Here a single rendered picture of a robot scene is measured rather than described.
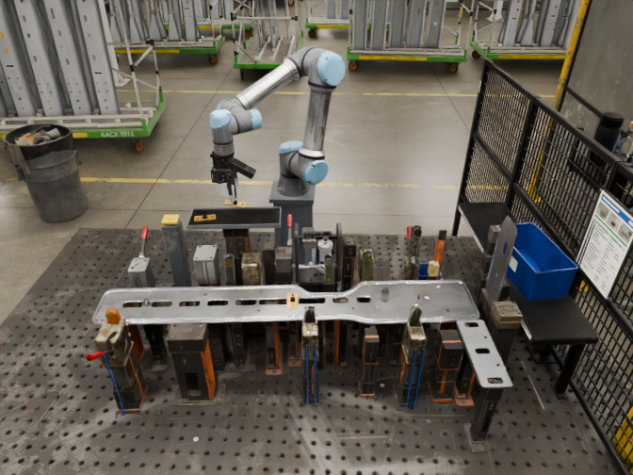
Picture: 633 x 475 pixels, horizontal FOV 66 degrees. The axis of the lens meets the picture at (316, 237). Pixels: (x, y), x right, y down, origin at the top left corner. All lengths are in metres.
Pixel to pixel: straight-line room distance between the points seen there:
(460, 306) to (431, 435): 0.46
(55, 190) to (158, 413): 2.87
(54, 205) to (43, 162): 0.40
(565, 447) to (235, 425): 1.12
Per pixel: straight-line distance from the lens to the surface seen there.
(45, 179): 4.44
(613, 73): 3.79
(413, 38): 8.76
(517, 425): 1.95
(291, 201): 2.21
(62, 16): 5.89
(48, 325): 2.43
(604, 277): 1.82
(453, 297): 1.88
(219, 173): 1.89
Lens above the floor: 2.19
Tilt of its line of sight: 34 degrees down
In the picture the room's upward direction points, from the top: straight up
